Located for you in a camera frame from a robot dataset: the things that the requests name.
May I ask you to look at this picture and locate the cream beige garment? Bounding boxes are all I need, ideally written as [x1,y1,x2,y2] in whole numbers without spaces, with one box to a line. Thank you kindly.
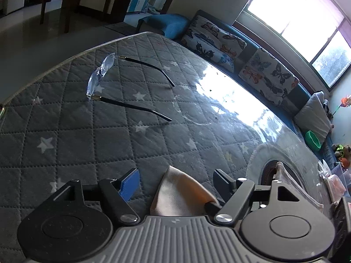
[150,166,218,217]

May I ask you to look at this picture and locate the folded pink clothes stack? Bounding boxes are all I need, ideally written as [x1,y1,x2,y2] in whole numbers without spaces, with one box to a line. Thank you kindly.
[324,174,346,204]

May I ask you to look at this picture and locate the green plastic bowl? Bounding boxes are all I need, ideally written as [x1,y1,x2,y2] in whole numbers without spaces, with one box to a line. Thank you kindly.
[304,130,321,151]

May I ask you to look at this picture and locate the grey square pillow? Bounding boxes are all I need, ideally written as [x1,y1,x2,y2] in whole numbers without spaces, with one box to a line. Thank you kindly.
[294,91,332,144]

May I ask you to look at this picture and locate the clear plastic storage box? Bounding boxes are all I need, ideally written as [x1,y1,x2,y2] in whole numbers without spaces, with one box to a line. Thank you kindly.
[331,164,350,189]

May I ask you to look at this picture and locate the plush toys pile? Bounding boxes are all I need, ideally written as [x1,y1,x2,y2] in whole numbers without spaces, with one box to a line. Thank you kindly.
[332,144,351,169]

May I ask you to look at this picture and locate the rimless eyeglasses black temples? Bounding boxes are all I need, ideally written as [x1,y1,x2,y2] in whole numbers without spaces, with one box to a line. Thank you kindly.
[86,52,175,122]

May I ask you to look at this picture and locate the right butterfly print cushion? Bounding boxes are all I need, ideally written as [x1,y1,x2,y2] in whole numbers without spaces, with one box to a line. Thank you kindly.
[239,48,299,106]

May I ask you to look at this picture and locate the butterfly print cushion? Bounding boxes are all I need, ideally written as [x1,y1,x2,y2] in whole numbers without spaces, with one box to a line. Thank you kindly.
[181,15,247,73]
[239,48,299,106]

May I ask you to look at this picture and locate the colourful pinwheel toy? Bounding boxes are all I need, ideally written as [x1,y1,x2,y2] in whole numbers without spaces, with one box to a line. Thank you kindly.
[333,95,351,115]

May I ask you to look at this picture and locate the left butterfly print cushion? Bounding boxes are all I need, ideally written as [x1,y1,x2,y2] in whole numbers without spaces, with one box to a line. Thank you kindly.
[181,15,247,73]

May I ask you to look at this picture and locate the blue sofa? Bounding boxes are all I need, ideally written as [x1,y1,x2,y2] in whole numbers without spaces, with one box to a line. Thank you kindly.
[136,9,341,171]

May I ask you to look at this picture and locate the window with purple blind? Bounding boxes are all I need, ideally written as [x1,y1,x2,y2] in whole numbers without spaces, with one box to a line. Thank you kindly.
[244,0,350,89]

